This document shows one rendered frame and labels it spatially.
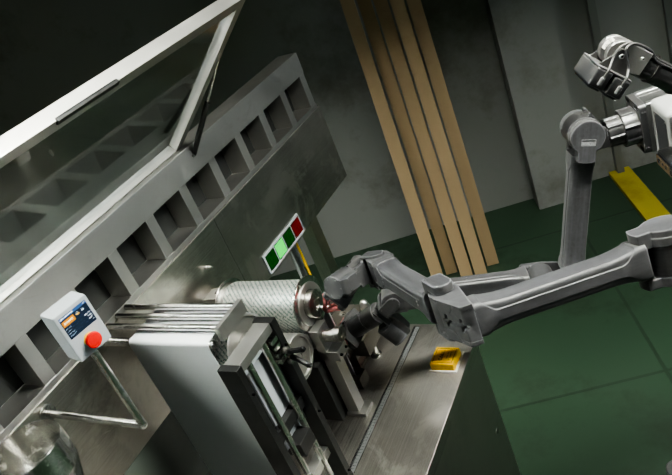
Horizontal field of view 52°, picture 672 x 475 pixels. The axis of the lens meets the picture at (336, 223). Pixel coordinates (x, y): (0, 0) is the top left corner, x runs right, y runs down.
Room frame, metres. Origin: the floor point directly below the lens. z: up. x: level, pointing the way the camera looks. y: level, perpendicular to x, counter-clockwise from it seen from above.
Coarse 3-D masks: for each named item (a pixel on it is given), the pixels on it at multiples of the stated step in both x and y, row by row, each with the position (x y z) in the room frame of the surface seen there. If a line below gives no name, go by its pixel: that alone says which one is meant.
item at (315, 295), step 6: (306, 294) 1.49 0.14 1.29; (312, 294) 1.49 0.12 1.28; (318, 294) 1.51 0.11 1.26; (306, 300) 1.48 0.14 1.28; (312, 300) 1.48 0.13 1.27; (318, 300) 1.51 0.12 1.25; (306, 306) 1.47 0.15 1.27; (312, 306) 1.47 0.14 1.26; (318, 306) 1.50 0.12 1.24; (306, 312) 1.47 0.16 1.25; (312, 312) 1.47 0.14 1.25; (318, 312) 1.48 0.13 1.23
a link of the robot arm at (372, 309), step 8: (376, 304) 1.48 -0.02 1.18; (360, 312) 1.50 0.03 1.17; (368, 312) 1.46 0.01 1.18; (376, 312) 1.46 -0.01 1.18; (360, 320) 1.48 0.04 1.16; (368, 320) 1.46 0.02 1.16; (376, 320) 1.45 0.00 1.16; (384, 320) 1.45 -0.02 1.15; (392, 320) 1.46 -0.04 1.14; (368, 328) 1.47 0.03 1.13; (384, 328) 1.45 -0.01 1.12
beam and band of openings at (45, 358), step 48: (240, 96) 2.14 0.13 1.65; (288, 96) 2.43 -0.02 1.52; (192, 144) 1.88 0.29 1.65; (240, 144) 2.03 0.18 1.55; (144, 192) 1.68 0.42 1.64; (192, 192) 1.91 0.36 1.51; (96, 240) 1.52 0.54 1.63; (144, 240) 1.67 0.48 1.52; (48, 288) 1.38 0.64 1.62; (96, 288) 1.55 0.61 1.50; (144, 288) 1.56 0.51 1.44; (0, 336) 1.27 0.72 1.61; (48, 336) 1.41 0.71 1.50; (0, 384) 1.29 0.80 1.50; (48, 384) 1.28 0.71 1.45; (0, 432) 1.17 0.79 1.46
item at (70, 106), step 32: (224, 0) 1.59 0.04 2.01; (192, 32) 1.46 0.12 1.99; (224, 32) 1.66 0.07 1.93; (128, 64) 1.30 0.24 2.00; (64, 96) 1.18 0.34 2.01; (96, 96) 1.20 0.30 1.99; (32, 128) 1.10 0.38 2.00; (0, 160) 1.03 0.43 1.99; (160, 160) 1.80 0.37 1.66; (128, 192) 1.67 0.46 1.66
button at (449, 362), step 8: (440, 352) 1.52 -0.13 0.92; (448, 352) 1.51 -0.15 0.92; (456, 352) 1.50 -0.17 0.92; (432, 360) 1.50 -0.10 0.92; (440, 360) 1.49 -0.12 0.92; (448, 360) 1.48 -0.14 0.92; (456, 360) 1.48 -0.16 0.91; (432, 368) 1.49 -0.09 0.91; (440, 368) 1.48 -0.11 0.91; (448, 368) 1.46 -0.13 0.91
